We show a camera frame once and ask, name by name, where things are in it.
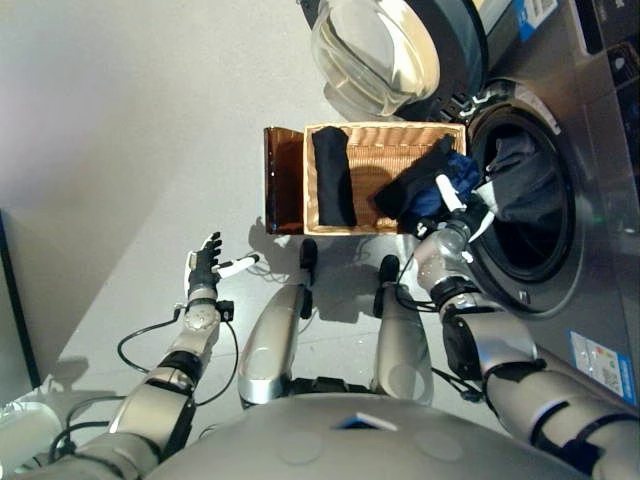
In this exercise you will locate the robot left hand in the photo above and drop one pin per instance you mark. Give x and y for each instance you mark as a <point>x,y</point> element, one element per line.
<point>200,272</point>

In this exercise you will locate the grey front-load washing machine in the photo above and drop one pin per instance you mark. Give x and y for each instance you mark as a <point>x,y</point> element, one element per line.
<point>595,200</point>

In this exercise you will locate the white cylindrical device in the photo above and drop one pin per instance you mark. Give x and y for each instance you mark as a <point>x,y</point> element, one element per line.
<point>25,430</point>

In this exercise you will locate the blue garment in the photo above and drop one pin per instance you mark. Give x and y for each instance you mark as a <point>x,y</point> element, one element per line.
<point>460,170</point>

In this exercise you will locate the dark brown wooden stool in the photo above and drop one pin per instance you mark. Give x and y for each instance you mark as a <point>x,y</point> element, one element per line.
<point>285,180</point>

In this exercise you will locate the round glass washer door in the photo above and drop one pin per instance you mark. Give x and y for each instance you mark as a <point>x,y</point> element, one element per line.
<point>380,50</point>

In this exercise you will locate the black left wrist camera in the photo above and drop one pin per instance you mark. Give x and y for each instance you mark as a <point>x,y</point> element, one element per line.
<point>227,311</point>

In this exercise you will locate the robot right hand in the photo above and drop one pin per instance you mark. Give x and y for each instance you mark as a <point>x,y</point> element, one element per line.
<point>475,212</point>

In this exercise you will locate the robot grey torso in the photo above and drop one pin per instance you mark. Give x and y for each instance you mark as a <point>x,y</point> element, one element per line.
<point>370,450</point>

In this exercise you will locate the robot right leg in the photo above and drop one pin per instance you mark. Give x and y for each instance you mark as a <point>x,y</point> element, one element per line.
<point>400,345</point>

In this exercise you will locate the blue energy label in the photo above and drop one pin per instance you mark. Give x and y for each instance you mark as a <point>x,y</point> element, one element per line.
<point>600,365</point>

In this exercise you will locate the robot left silver arm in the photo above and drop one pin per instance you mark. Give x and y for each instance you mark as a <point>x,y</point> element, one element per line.
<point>150,395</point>

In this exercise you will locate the robot right silver arm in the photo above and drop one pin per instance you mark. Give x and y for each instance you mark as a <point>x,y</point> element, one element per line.
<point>505,350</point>

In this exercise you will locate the blue white washer sticker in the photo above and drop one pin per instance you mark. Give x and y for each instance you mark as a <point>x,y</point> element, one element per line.
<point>537,15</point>

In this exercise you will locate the brown wicker laundry basket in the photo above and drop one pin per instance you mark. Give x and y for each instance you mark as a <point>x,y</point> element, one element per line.
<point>385,150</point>

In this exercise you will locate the grey board black edge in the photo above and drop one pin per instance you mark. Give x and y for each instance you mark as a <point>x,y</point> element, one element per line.
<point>15,310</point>

